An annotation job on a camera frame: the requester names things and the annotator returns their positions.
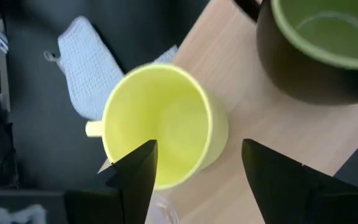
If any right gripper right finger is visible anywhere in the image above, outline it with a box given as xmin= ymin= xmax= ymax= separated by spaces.
xmin=241 ymin=138 xmax=358 ymax=224

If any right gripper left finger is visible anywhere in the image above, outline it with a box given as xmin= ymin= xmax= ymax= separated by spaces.
xmin=0 ymin=139 xmax=158 ymax=224

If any clear plastic cup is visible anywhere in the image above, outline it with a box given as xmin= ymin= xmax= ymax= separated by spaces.
xmin=144 ymin=189 xmax=181 ymax=224

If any light wooden board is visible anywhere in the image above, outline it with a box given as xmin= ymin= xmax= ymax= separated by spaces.
xmin=98 ymin=0 xmax=358 ymax=224

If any yellow mug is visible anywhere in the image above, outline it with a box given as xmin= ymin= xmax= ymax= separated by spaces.
xmin=85 ymin=63 xmax=229 ymax=191

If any black mug green inside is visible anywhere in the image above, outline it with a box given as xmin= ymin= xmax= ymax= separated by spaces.
xmin=233 ymin=0 xmax=358 ymax=105

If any white waffle cloth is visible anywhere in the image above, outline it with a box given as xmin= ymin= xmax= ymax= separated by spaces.
xmin=44 ymin=16 xmax=180 ymax=121

